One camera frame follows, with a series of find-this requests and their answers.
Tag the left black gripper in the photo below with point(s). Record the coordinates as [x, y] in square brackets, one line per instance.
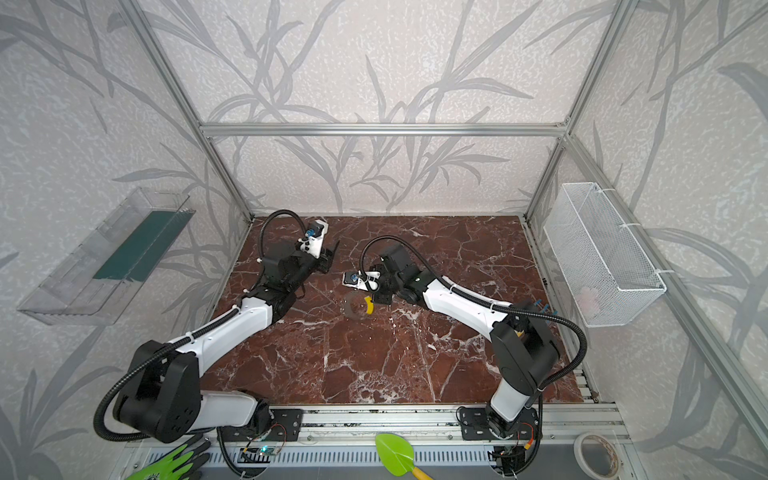
[324, 259]

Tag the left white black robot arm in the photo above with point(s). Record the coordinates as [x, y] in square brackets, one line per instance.
[161, 396]

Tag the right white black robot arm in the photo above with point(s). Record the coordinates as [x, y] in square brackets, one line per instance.
[523, 345]

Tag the green toy shovel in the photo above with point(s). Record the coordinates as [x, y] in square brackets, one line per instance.
[397, 455]

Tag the blue toy rake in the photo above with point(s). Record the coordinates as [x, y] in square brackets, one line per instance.
[544, 307]

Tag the pink object in basket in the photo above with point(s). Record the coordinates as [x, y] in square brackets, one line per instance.
[589, 302]

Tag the green black work glove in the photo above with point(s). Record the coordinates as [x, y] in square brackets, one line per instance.
[184, 462]

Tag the tape roll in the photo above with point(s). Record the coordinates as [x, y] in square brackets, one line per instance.
[597, 457]

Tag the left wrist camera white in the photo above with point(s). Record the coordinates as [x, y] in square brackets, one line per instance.
[312, 242]

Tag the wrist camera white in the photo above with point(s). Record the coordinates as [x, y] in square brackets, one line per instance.
[312, 242]
[361, 279]

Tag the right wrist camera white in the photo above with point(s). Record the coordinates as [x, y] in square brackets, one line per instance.
[361, 279]

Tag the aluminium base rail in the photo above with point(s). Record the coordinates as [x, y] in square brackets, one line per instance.
[344, 436]

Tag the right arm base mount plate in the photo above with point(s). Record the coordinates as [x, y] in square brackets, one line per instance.
[479, 423]

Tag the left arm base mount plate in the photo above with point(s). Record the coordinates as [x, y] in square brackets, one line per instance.
[279, 425]

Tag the clear plastic wall tray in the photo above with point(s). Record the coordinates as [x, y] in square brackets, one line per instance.
[97, 281]

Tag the white wire mesh basket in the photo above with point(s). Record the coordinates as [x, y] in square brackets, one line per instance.
[595, 247]

